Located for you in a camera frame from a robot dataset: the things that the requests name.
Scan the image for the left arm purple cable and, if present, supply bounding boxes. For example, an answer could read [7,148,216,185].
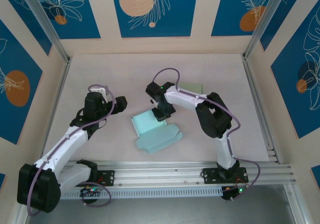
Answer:
[26,83,118,217]

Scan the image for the light green paper box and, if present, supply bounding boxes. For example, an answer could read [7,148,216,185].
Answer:
[177,82,204,95]

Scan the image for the slotted grey cable duct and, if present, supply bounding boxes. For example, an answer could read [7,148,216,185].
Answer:
[60,186,224,200]

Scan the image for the light blue paper box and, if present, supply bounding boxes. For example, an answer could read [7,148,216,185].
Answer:
[130,108,184,156]

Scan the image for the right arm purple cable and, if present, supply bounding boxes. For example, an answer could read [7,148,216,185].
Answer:
[151,67,262,201]

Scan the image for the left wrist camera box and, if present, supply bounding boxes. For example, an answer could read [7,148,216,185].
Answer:
[88,85,111,104]

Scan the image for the small circuit board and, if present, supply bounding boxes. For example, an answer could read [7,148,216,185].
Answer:
[221,185,251,201]
[79,186,104,199]

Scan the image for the aluminium corner post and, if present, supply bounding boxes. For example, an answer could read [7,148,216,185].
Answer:
[17,0,72,65]
[243,0,301,60]

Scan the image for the aluminium table side rail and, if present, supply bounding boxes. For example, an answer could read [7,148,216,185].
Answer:
[241,53,280,164]
[36,57,72,170]

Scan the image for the aluminium lower frame profile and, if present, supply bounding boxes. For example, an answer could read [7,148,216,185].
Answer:
[283,183,310,224]
[9,203,29,224]

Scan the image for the grey metal sheet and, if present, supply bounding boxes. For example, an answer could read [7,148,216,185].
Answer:
[24,198,296,224]

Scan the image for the aluminium mounting rail frame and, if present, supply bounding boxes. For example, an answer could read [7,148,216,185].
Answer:
[24,160,298,190]

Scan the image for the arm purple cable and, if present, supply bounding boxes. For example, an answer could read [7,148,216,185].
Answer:
[26,83,118,217]
[151,67,262,201]

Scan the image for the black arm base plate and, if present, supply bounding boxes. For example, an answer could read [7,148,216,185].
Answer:
[82,170,116,187]
[201,167,249,185]

